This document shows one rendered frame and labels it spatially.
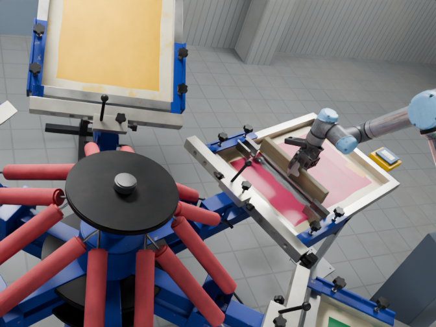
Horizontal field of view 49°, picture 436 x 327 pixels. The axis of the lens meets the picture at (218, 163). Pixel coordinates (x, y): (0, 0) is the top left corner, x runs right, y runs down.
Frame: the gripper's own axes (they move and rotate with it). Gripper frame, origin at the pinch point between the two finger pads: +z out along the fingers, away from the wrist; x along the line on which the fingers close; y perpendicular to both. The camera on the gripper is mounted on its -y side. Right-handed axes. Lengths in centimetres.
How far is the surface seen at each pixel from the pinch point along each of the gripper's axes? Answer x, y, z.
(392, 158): 69, 16, 2
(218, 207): -48.9, 3.3, -3.7
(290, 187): -3.0, 4.8, 4.1
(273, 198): -15.3, 5.9, 4.8
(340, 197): 16.5, 20.2, 4.2
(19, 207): -110, -25, -3
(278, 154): -1.5, -8.6, -3.5
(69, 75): -70, -71, -15
